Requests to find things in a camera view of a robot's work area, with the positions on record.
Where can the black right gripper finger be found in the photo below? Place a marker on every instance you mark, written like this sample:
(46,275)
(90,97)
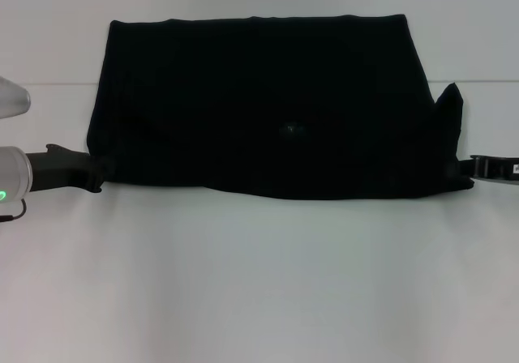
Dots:
(466,167)

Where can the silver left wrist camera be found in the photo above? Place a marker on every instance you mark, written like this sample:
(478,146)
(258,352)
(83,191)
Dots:
(12,97)

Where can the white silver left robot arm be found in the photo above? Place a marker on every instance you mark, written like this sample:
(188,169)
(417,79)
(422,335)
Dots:
(14,174)

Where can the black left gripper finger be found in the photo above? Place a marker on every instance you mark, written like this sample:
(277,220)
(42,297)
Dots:
(106,167)

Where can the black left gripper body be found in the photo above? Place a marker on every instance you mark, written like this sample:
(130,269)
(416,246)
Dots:
(61,170)

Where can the black shirt with FREE print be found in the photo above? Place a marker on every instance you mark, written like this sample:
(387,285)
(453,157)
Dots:
(263,116)

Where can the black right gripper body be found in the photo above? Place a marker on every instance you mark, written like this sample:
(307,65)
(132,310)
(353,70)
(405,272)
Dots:
(503,170)

